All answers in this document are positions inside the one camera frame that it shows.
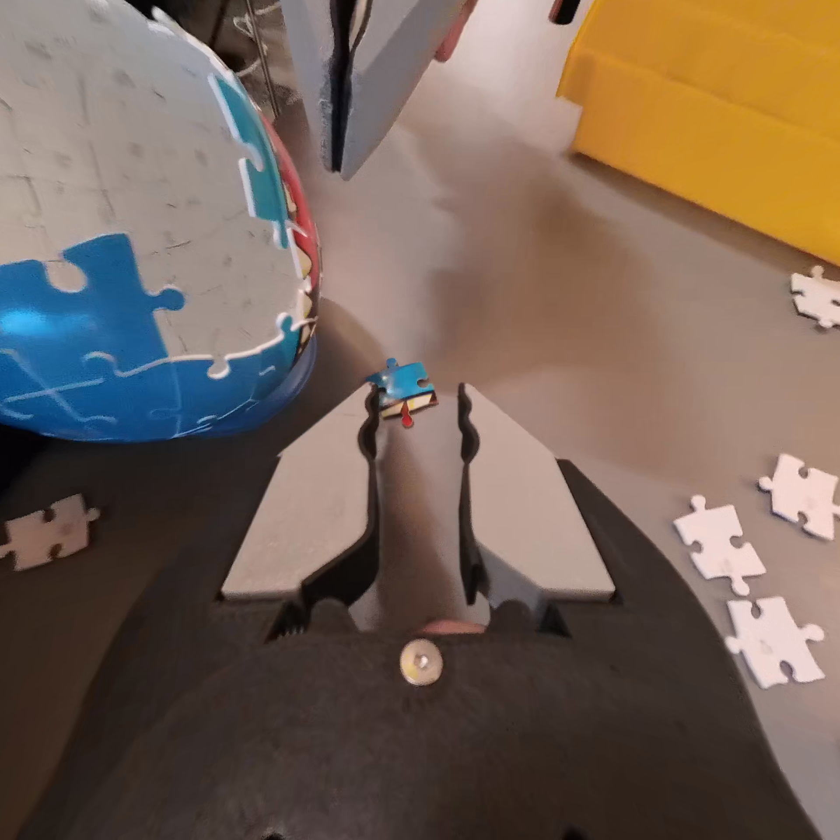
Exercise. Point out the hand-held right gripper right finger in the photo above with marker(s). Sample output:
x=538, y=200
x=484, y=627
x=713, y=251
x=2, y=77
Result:
x=531, y=518

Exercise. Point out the white puzzle piece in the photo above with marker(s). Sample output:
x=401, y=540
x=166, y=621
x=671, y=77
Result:
x=49, y=531
x=718, y=544
x=774, y=646
x=817, y=295
x=804, y=495

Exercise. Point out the blue red yellow puzzle piece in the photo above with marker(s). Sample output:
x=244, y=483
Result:
x=407, y=380

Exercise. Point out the yellow plastic bin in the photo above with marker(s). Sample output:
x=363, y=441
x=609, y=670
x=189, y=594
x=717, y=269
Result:
x=709, y=131

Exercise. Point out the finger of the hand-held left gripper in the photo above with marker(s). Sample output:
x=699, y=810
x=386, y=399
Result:
x=394, y=65
x=308, y=52

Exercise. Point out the person's left hand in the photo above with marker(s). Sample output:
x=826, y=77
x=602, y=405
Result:
x=453, y=39

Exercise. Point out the blue and white puzzle ball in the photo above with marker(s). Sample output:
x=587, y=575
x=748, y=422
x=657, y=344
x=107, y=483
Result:
x=131, y=164

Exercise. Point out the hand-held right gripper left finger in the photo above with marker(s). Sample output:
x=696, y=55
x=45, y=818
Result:
x=302, y=518

